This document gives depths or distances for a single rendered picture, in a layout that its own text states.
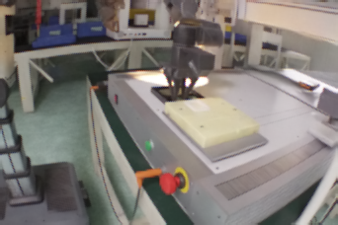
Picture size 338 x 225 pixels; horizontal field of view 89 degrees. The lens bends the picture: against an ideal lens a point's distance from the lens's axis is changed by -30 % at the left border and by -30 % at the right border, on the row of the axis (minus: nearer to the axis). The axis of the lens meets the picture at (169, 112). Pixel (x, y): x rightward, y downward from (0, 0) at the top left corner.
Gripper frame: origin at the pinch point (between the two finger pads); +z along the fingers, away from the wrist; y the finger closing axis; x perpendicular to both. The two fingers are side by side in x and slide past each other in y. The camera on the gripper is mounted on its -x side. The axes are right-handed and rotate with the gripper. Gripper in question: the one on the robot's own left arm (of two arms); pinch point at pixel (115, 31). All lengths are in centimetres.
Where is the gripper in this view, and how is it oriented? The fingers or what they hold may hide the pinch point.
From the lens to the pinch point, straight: 119.0
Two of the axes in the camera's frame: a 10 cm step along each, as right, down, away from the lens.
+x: -8.1, 5.6, -1.7
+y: -4.5, -4.0, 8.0
